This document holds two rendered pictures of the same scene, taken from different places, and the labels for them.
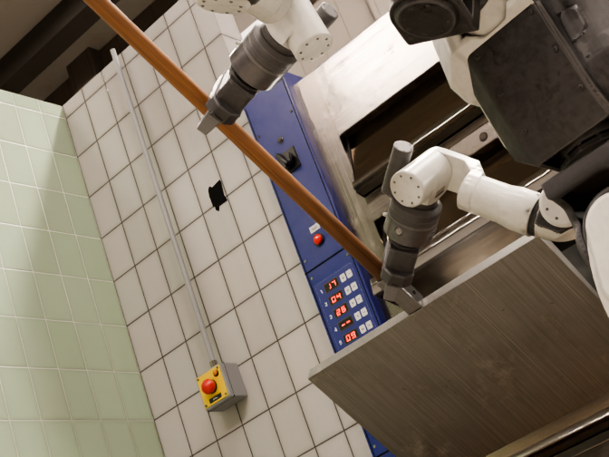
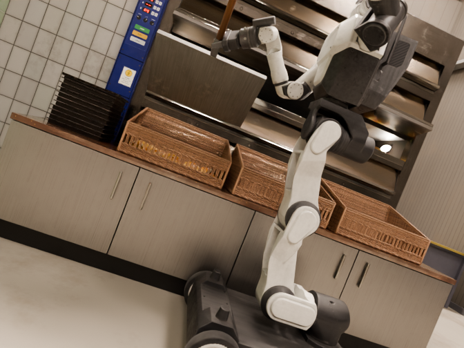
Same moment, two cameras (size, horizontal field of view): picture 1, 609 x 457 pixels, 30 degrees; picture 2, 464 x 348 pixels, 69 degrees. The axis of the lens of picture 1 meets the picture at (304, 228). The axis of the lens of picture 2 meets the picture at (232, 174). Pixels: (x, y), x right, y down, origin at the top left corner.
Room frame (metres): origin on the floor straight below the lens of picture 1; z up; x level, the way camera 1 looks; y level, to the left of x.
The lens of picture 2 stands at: (0.58, 0.68, 0.74)
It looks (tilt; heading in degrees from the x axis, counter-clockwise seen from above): 2 degrees down; 319
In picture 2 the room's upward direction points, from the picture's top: 22 degrees clockwise
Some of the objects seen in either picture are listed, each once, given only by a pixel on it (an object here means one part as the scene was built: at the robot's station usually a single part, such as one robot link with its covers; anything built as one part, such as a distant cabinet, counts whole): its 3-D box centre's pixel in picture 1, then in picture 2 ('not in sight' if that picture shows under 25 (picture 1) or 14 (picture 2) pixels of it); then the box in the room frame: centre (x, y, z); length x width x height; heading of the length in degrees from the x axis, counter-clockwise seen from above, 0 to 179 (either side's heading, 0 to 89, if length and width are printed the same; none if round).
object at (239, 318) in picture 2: not in sight; (270, 317); (1.38, -0.49, 0.19); 0.64 x 0.52 x 0.33; 57
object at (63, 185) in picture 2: not in sight; (230, 243); (1.96, -0.69, 0.29); 2.42 x 0.56 x 0.58; 58
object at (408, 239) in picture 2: not in sight; (366, 217); (1.58, -1.32, 0.72); 0.56 x 0.49 x 0.28; 58
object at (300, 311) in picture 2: not in sight; (285, 300); (1.36, -0.52, 0.28); 0.21 x 0.20 x 0.13; 57
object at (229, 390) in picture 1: (220, 386); not in sight; (2.91, 0.36, 1.46); 0.10 x 0.07 x 0.10; 58
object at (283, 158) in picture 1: (282, 152); not in sight; (2.66, -0.02, 1.92); 0.06 x 0.04 x 0.11; 58
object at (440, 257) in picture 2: not in sight; (398, 257); (2.34, -4.09, 0.36); 1.36 x 0.70 x 0.73; 59
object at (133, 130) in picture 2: not in sight; (180, 144); (2.23, -0.30, 0.72); 0.56 x 0.49 x 0.28; 59
